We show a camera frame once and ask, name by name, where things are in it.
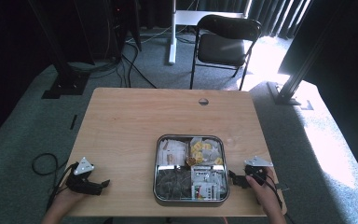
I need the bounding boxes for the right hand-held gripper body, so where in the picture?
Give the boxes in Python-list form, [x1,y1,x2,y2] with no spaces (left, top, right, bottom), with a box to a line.
[243,156,274,188]

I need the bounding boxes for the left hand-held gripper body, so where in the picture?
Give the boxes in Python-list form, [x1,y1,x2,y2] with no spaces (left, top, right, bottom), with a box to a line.
[65,157,103,196]

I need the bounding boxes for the clear lid with gold knob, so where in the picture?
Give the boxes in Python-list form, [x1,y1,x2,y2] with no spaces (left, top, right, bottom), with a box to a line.
[153,133,230,202]

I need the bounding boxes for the square brown compartment box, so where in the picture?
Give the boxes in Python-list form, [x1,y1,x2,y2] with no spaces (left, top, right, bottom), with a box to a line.
[153,133,230,207]

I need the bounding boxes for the person's left hand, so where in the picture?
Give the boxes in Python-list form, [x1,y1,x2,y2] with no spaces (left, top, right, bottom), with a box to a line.
[50,186,90,217]

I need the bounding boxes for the person's right hand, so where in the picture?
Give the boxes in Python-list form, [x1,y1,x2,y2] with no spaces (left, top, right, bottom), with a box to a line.
[245,167,282,208]

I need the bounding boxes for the pile of red-green label packets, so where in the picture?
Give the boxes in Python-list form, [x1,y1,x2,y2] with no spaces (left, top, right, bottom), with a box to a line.
[190,166,228,201]

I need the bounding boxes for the pile of yellow-tagged tea bags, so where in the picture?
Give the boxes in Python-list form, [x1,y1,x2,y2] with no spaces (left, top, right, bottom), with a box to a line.
[189,136,225,166]

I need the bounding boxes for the pile of dark tea bags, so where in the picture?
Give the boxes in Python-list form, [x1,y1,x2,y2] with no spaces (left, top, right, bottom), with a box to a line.
[155,167,192,200]

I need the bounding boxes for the pile of white paper sachets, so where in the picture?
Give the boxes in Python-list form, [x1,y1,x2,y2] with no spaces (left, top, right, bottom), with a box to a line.
[158,138,188,166]

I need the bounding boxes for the black metal stand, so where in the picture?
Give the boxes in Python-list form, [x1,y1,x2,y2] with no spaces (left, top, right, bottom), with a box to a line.
[27,0,91,100]
[266,0,343,106]

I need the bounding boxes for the black folding chair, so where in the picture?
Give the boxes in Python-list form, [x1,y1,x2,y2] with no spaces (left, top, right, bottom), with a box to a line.
[189,14,263,91]

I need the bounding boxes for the dark curtain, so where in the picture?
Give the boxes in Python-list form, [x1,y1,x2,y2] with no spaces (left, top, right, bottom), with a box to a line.
[195,0,312,40]

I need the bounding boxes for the dark equipment cabinet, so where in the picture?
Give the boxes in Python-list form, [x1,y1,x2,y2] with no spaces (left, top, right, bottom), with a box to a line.
[73,0,143,66]

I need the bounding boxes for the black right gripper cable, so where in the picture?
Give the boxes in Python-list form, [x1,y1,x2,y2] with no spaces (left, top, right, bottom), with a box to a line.
[250,172,284,210]

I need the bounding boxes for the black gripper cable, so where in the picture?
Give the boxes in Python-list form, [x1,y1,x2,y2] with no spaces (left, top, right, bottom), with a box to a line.
[250,172,284,210]
[46,161,79,213]

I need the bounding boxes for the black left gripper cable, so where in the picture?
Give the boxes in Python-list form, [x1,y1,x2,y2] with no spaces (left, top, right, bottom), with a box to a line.
[46,161,79,213]

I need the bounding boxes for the black looped floor cable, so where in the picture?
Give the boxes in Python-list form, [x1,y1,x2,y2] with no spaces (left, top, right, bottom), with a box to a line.
[31,152,70,176]

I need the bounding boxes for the bundle of floor cables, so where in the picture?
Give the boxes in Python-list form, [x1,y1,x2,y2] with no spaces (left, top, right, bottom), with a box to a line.
[67,26,197,90]

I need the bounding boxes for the white desk frame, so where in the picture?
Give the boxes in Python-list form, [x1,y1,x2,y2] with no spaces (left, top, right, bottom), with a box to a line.
[168,0,250,65]

